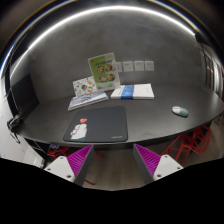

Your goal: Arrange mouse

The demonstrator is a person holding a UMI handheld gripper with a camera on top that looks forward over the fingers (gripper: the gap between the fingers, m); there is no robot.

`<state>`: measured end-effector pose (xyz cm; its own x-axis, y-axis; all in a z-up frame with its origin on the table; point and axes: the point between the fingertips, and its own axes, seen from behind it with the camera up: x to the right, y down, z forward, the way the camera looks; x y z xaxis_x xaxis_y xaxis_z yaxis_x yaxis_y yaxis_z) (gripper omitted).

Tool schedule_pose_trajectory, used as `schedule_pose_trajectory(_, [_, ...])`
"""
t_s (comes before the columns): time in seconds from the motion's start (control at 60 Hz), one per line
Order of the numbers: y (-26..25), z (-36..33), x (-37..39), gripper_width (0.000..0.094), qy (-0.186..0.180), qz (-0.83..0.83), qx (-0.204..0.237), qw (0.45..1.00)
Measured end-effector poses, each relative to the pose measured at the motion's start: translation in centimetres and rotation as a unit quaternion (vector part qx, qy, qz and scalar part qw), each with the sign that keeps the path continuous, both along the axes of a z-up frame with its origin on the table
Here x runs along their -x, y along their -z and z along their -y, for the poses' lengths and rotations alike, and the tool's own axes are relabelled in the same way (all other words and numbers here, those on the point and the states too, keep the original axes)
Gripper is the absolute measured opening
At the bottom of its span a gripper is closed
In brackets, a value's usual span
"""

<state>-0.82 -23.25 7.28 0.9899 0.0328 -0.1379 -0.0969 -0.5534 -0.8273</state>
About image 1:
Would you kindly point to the red chair right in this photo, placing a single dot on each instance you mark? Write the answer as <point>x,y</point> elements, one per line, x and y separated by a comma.
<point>197,142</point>

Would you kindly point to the white patterned card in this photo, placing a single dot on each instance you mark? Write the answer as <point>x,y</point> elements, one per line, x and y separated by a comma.
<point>84,86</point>

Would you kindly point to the black cable clamp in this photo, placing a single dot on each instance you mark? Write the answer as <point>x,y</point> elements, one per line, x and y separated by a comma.
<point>13,125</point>

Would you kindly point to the black mouse pad with picture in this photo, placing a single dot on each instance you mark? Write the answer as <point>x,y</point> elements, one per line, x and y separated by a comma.
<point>99,125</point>

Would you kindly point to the black monitor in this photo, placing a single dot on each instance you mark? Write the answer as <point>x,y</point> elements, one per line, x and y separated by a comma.
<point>24,95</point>

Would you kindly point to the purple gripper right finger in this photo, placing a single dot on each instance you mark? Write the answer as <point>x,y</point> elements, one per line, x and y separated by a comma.
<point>152,166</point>

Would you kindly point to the green food menu stand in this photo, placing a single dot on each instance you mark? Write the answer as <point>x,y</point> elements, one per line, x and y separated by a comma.
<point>104,72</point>

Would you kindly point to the red chair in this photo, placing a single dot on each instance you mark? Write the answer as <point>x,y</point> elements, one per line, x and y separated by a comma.
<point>197,142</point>
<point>55,151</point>

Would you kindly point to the white blue book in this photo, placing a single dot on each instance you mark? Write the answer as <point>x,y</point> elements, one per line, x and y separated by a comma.
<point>137,91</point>

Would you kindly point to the white wall socket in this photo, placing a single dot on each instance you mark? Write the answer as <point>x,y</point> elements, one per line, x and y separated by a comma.
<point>139,65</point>
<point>119,66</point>
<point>128,66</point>
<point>149,65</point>

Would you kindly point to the white ceiling light strip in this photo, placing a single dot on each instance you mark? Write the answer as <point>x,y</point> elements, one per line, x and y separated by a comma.
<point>92,12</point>

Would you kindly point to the red chair left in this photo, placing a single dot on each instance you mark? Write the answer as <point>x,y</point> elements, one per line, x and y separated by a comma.
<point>55,151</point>

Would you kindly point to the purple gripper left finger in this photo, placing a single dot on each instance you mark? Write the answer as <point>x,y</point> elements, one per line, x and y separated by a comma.
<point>74,167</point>

